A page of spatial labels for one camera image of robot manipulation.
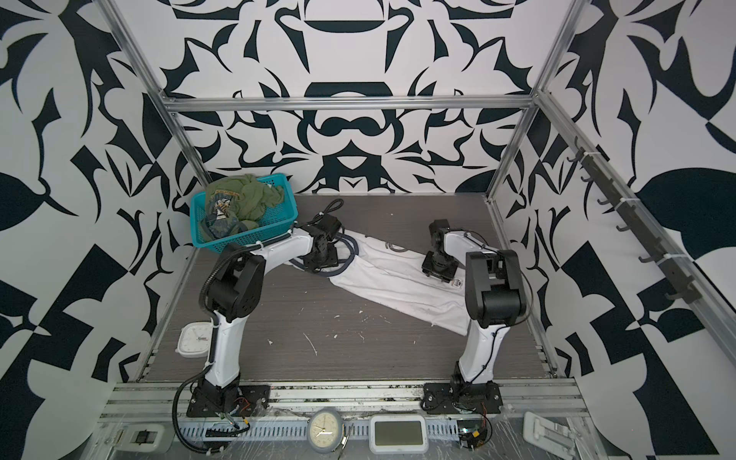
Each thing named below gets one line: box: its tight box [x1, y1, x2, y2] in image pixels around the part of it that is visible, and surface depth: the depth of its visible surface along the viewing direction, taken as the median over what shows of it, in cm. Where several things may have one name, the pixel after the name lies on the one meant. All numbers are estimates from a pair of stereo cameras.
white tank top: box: [328, 229, 471, 336], surface depth 97 cm
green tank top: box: [200, 173, 285, 241], surface depth 110 cm
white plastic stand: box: [522, 411, 576, 460], surface depth 70 cm
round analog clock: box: [306, 407, 343, 454], surface depth 69 cm
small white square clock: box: [174, 319, 214, 359], surface depth 83 cm
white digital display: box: [368, 414, 429, 454], surface depth 68 cm
